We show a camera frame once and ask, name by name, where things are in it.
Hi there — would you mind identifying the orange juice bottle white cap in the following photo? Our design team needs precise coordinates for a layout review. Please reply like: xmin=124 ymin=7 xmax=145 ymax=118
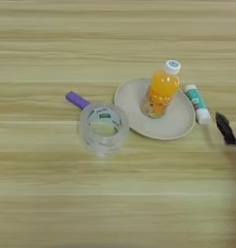
xmin=140 ymin=59 xmax=183 ymax=119

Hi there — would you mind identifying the clear adhesive tape roll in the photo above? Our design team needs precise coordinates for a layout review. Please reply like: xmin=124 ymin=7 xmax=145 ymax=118
xmin=77 ymin=102 xmax=131 ymax=157

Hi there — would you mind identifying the round beige plate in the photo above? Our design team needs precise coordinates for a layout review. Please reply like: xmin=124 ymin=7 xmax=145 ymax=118
xmin=113 ymin=77 xmax=197 ymax=141

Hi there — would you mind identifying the green white glue stick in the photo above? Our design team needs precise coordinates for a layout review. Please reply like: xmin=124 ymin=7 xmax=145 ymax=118
xmin=183 ymin=83 xmax=213 ymax=126

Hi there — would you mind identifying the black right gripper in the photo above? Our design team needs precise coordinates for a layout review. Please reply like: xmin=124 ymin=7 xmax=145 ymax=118
xmin=215 ymin=110 xmax=236 ymax=147

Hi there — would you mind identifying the purple rectangular eraser block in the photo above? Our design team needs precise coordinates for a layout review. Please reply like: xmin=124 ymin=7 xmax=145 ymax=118
xmin=65 ymin=90 xmax=91 ymax=111

